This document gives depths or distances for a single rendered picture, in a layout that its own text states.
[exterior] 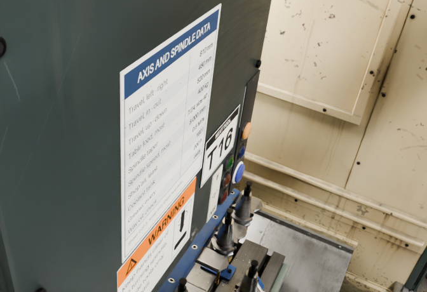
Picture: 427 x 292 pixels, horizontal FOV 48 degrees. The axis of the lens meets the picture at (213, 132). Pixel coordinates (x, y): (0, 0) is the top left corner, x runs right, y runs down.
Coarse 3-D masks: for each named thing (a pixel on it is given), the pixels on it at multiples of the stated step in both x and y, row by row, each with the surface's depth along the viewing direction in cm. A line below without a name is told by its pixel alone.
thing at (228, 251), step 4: (216, 232) 116; (212, 240) 114; (236, 240) 115; (212, 244) 113; (216, 244) 113; (236, 244) 114; (212, 248) 114; (216, 248) 112; (220, 248) 112; (224, 248) 112; (228, 248) 113; (232, 248) 113; (220, 252) 112; (224, 252) 112; (228, 252) 112; (232, 252) 114; (228, 256) 113
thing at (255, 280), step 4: (244, 276) 100; (248, 276) 99; (256, 276) 99; (244, 280) 100; (248, 280) 99; (252, 280) 98; (256, 280) 99; (240, 284) 101; (244, 284) 100; (248, 284) 99; (252, 284) 99; (256, 284) 100; (240, 288) 101; (244, 288) 100; (248, 288) 99; (252, 288) 99; (256, 288) 100
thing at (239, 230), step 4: (236, 224) 120; (240, 224) 120; (236, 228) 119; (240, 228) 119; (244, 228) 120; (236, 232) 118; (240, 232) 118; (244, 232) 119; (236, 236) 117; (240, 236) 117; (244, 236) 118
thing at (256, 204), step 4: (240, 192) 130; (252, 196) 129; (236, 200) 127; (252, 200) 128; (256, 200) 128; (260, 200) 128; (252, 204) 127; (256, 204) 127; (260, 204) 127; (252, 208) 125; (256, 208) 126; (260, 208) 126
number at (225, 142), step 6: (234, 126) 63; (228, 132) 61; (222, 138) 60; (228, 138) 62; (222, 144) 60; (228, 144) 63; (222, 150) 62; (216, 156) 60; (222, 156) 62; (216, 162) 61
